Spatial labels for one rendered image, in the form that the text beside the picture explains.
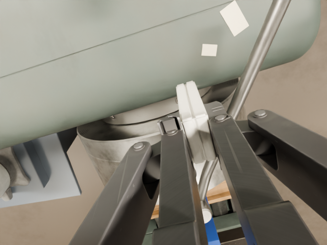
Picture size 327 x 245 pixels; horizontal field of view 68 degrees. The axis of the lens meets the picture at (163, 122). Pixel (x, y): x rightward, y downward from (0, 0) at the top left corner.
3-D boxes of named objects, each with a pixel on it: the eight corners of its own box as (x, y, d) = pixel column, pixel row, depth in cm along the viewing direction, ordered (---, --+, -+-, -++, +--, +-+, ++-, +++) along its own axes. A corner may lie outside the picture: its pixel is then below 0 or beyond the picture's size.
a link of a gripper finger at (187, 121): (206, 163, 14) (193, 166, 14) (193, 115, 20) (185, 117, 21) (193, 117, 13) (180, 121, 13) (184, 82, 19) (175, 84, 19)
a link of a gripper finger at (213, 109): (215, 141, 12) (279, 125, 11) (201, 104, 16) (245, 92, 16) (221, 166, 12) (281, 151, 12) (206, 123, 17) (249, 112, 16)
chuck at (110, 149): (88, 99, 60) (56, 168, 32) (206, 59, 61) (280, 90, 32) (93, 112, 62) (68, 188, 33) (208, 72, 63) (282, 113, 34)
